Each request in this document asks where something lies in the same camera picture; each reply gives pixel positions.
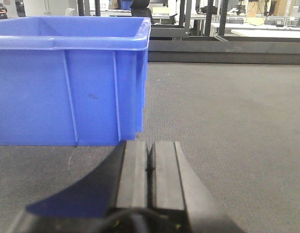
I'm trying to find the black conveyor side rail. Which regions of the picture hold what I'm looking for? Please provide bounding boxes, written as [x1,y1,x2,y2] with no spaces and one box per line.
[148,36,300,65]

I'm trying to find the blue plastic crate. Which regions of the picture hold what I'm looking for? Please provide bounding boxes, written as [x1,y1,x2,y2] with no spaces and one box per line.
[0,16,151,146]

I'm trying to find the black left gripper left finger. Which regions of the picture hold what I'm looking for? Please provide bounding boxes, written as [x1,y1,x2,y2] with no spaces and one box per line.
[25,141,147,218]

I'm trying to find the white work table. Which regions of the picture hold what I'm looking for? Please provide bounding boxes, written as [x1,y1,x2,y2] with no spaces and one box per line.
[225,23,300,38]

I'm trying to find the black office chair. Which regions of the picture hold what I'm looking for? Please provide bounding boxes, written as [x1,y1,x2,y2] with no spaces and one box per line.
[130,0,154,24]

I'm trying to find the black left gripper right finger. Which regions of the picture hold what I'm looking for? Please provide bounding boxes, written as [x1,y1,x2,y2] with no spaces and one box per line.
[150,141,228,233]

